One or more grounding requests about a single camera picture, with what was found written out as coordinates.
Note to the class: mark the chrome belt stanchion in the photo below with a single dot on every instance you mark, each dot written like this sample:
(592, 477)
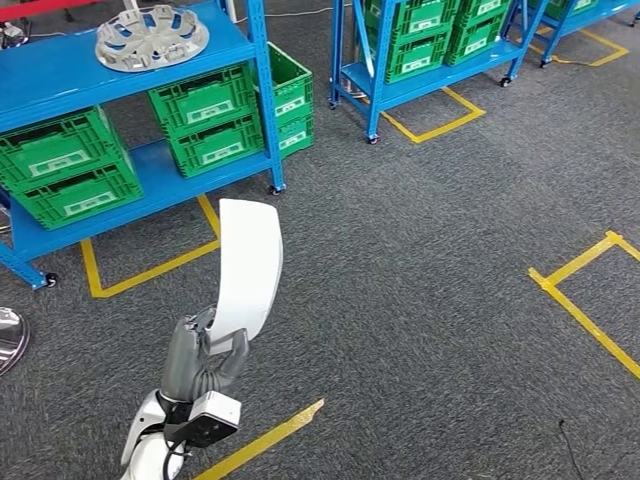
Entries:
(12, 341)

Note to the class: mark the silver wheel hubcap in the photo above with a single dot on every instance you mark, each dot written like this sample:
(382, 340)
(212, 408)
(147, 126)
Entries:
(150, 41)

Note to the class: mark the green plastic crate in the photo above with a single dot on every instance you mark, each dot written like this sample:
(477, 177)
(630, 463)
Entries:
(560, 8)
(120, 192)
(400, 50)
(250, 142)
(495, 30)
(200, 93)
(290, 83)
(307, 129)
(385, 13)
(50, 142)
(470, 8)

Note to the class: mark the white power strip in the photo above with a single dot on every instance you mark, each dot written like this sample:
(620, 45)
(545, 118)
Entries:
(10, 36)

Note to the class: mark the white curved car part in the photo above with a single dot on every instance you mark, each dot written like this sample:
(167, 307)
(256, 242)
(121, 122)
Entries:
(250, 265)

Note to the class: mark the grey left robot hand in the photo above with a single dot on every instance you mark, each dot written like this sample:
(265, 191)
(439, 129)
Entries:
(183, 364)

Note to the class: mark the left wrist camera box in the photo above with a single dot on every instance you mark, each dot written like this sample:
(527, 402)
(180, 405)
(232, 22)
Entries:
(215, 411)

